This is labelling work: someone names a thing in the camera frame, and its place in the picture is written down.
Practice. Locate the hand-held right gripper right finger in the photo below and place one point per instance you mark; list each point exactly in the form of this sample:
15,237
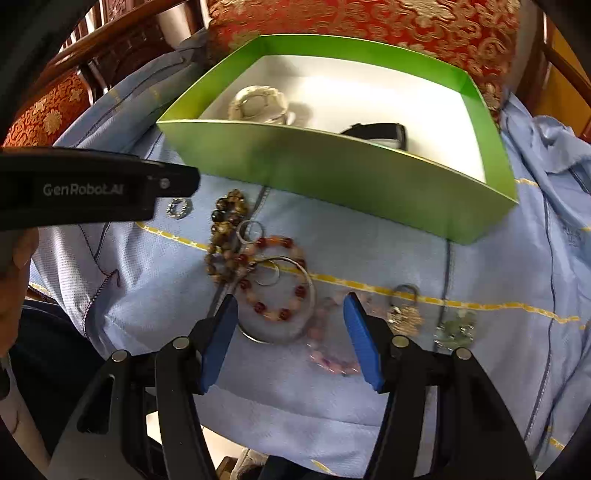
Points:
364,344

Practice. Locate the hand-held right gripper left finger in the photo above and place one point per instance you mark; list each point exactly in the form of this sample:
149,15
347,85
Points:
220,339

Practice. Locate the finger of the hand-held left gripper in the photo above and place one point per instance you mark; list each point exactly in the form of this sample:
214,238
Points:
178,181

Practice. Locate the silver bangle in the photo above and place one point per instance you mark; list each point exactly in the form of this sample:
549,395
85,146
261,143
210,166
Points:
265,341

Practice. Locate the gold charm ornament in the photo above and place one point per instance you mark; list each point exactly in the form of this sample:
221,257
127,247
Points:
404,316

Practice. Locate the pale green jade pendant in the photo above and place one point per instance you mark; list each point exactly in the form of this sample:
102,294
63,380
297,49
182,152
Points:
455,332

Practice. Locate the green cardboard box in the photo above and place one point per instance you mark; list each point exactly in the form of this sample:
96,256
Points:
323,175

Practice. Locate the person's left hand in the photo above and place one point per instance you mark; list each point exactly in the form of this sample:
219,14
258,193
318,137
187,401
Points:
16,277

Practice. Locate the orange patterned cushion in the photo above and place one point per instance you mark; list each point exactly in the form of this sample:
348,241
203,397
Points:
46,115

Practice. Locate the light blue jacket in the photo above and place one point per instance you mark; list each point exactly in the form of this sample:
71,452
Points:
138,286

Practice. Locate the white wristwatch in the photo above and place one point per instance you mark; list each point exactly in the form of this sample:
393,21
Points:
258,104

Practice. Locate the dark wooden chair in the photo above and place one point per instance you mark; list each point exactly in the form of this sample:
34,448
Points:
115,41

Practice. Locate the person's dark trousers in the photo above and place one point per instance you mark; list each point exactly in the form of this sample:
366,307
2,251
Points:
51,341

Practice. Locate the black wristwatch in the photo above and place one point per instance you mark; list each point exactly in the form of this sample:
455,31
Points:
378,131

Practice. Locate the red gold patterned cushion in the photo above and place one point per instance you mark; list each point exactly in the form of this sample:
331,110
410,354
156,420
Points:
369,23

